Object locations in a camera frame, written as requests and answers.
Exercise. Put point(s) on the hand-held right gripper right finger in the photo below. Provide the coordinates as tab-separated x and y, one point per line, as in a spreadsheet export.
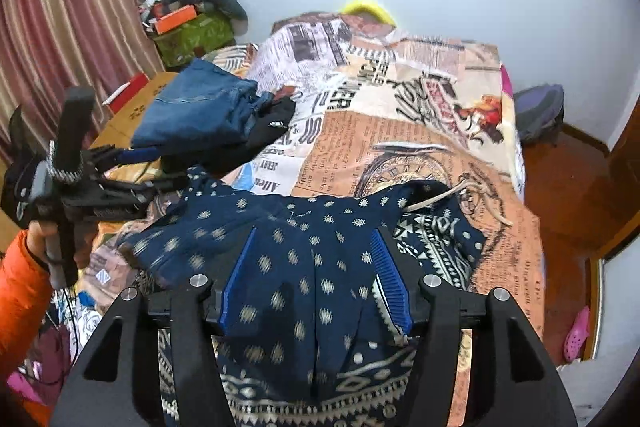
392	287

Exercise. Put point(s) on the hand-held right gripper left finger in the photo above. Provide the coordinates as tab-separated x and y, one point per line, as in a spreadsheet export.
240	277

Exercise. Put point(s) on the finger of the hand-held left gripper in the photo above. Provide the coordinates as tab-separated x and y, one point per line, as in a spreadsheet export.
145	189
140	155

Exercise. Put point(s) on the navy patterned hoodie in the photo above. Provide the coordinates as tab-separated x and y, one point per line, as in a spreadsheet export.
310	257

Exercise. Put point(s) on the person's left hand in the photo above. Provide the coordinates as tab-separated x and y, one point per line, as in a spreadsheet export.
39	242

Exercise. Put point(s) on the wooden folding table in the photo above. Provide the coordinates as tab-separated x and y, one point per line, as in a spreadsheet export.
130	119

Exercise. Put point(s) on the red box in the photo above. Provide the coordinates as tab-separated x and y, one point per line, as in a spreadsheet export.
131	94

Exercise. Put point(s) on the blue jeans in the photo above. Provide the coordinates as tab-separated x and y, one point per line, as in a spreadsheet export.
200	107

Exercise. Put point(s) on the black garment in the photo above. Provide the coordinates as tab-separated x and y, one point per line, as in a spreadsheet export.
265	132

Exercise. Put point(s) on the green patterned cloth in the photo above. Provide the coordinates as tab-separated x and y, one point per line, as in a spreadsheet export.
195	39

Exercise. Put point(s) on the orange box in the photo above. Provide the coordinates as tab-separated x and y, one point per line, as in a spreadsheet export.
175	19

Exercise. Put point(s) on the printed blanket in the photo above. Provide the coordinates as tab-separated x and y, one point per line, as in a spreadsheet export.
400	147

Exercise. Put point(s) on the striped red curtain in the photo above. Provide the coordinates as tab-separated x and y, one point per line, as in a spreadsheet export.
65	7

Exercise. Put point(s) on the pink slipper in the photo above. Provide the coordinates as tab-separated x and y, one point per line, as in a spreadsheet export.
577	334

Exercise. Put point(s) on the grey backpack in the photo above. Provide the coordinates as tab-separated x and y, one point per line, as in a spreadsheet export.
537	112

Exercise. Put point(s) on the yellow pillow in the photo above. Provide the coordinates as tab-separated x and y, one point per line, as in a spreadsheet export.
362	5

